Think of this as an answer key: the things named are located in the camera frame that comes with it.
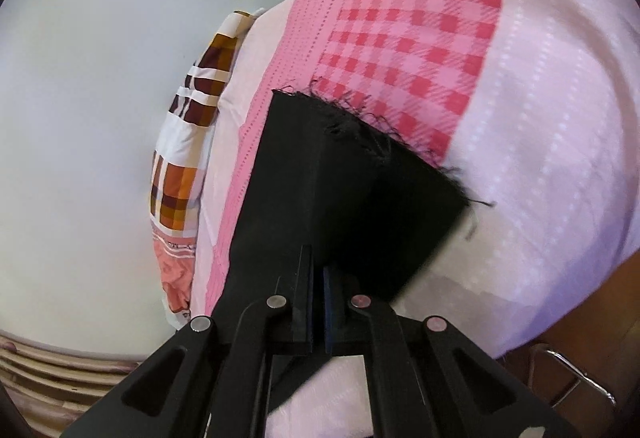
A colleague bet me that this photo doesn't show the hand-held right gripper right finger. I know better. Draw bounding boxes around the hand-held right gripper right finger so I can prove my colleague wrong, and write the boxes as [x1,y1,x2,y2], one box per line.
[323,267,582,438]

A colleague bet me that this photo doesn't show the orange plaid pillow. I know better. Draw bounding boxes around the orange plaid pillow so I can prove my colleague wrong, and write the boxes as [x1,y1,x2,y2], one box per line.
[149,8,267,330]

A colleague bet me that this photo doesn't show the black pants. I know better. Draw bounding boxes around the black pants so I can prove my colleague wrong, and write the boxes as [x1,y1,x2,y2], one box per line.
[206,87,497,399]

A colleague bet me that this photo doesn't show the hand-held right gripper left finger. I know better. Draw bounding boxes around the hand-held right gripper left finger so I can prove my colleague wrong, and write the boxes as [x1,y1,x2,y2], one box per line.
[60,245,316,438]

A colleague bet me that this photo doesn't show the striped floral curtain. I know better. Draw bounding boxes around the striped floral curtain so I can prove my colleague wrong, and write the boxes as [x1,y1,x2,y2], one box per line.
[0,328,147,421]

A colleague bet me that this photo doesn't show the metal frame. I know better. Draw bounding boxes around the metal frame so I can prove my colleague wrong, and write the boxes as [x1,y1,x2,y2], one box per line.
[530,343,619,410]

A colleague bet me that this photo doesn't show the pink checked bed sheet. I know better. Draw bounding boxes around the pink checked bed sheet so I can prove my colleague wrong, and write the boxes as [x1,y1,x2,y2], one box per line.
[190,0,640,438]

